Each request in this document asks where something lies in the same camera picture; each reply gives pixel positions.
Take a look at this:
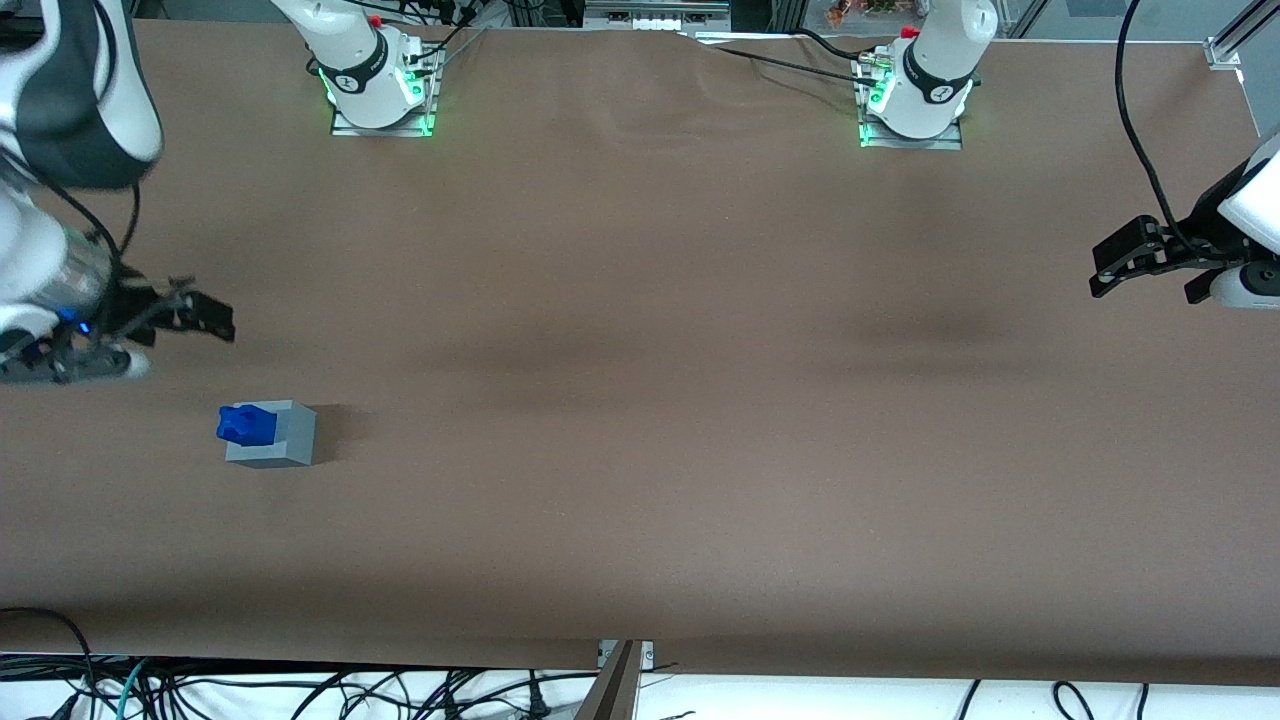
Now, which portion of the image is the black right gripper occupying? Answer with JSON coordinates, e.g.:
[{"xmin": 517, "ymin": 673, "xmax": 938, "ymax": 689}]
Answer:
[{"xmin": 58, "ymin": 264, "xmax": 237, "ymax": 368}]

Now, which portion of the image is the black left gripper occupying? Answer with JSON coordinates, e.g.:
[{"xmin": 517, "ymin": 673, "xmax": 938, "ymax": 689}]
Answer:
[{"xmin": 1089, "ymin": 170, "xmax": 1253, "ymax": 303}]

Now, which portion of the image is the blue plastic part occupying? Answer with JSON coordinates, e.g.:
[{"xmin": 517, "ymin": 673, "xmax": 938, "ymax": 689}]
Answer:
[{"xmin": 216, "ymin": 402, "xmax": 279, "ymax": 449}]

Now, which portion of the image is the gray square base block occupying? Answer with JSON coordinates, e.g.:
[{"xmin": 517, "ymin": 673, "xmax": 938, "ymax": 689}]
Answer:
[{"xmin": 224, "ymin": 399, "xmax": 318, "ymax": 469}]

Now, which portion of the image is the brown table cover sheet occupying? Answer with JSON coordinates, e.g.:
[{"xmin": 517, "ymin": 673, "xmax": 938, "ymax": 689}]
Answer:
[{"xmin": 0, "ymin": 20, "xmax": 1280, "ymax": 688}]

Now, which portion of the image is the white connector strip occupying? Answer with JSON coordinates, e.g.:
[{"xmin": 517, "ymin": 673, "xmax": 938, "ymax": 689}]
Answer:
[{"xmin": 583, "ymin": 8, "xmax": 733, "ymax": 33}]

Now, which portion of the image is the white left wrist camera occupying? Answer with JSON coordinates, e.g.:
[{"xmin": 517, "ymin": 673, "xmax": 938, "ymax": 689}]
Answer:
[{"xmin": 1208, "ymin": 262, "xmax": 1280, "ymax": 312}]

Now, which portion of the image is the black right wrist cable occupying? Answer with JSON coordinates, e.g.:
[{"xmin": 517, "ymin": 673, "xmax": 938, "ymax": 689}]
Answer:
[{"xmin": 20, "ymin": 170, "xmax": 197, "ymax": 361}]

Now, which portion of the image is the long black hanging cable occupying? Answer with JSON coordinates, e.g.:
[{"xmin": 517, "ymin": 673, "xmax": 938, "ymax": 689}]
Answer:
[{"xmin": 1114, "ymin": 0, "xmax": 1204, "ymax": 253}]

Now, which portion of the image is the aluminium frame extrusion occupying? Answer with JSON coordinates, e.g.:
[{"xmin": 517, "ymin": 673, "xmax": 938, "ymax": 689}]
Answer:
[{"xmin": 1204, "ymin": 0, "xmax": 1280, "ymax": 73}]

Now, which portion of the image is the black looped floor cable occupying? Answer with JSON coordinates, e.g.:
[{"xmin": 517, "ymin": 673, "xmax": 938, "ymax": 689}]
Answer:
[{"xmin": 0, "ymin": 606, "xmax": 101, "ymax": 701}]

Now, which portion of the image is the teal floor cable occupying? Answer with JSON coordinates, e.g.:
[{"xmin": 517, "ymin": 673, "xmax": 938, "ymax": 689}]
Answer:
[{"xmin": 112, "ymin": 657, "xmax": 153, "ymax": 720}]

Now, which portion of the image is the black base power cable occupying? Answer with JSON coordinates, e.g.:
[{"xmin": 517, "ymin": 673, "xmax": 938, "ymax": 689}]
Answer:
[{"xmin": 680, "ymin": 28, "xmax": 883, "ymax": 93}]

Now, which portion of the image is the aluminium camera mount post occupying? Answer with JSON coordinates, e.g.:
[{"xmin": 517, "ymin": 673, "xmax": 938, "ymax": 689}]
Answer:
[{"xmin": 574, "ymin": 639, "xmax": 657, "ymax": 720}]

